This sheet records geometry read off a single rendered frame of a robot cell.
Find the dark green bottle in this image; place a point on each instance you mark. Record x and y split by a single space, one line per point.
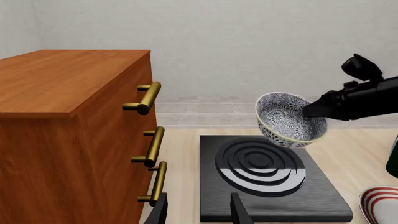
393 161

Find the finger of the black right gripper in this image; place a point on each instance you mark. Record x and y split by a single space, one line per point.
317 108

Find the white plate with red rings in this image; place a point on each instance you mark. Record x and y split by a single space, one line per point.
370 200

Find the flat black stove plate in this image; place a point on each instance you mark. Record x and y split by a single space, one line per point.
311 200

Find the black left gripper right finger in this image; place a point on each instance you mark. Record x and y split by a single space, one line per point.
237 213

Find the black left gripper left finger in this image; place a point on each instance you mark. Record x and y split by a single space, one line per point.
160 214

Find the wooden cabinet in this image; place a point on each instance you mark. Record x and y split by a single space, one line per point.
46 116

